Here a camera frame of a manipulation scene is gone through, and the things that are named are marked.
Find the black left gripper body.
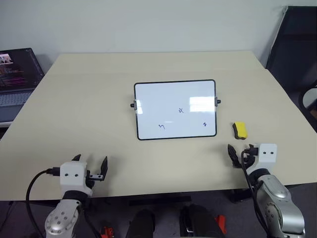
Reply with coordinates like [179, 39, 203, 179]
[85, 170, 104, 191]

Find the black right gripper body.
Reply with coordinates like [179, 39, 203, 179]
[240, 146, 260, 172]

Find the yellow and black eraser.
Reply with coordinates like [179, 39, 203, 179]
[231, 120, 249, 140]

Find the small red plastic part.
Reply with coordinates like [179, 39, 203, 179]
[100, 226, 115, 238]
[214, 215, 227, 234]

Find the dark rounded shape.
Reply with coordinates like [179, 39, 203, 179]
[125, 209, 156, 238]
[179, 204, 226, 238]

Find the black chair with white seat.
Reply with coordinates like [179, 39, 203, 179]
[298, 82, 317, 130]

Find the small white tabletop whiteboard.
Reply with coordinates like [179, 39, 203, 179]
[130, 79, 222, 141]

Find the open laptop with grey keyboard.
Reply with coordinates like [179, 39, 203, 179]
[0, 48, 46, 123]

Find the large black leaning panel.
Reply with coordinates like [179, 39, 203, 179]
[265, 5, 317, 93]

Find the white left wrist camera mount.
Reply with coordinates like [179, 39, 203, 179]
[59, 162, 91, 193]

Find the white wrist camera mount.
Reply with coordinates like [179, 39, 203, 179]
[59, 162, 91, 193]
[257, 143, 277, 170]

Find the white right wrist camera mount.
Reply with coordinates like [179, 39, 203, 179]
[257, 143, 277, 170]

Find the black table leg bracket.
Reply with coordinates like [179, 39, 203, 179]
[228, 189, 251, 203]

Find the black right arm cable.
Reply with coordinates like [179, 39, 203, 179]
[241, 151, 272, 238]

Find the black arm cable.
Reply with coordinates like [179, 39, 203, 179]
[25, 168, 61, 238]
[241, 151, 272, 238]

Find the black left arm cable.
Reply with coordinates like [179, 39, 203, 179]
[25, 168, 61, 238]

